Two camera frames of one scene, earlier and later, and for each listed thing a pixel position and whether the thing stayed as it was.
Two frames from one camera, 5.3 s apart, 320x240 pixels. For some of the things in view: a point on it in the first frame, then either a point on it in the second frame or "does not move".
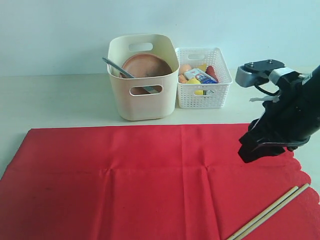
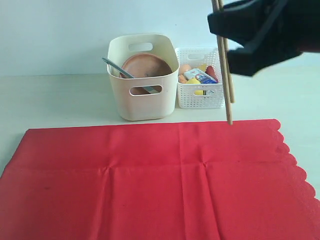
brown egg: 184,67 does not move
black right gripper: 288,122 → 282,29
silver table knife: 117,67 does not move
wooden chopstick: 263,213 → 225,76
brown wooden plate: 145,65 does not move
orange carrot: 210,70 does not move
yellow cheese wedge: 203,67 does not move
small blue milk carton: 200,75 does not move
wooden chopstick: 273,212 → 226,45
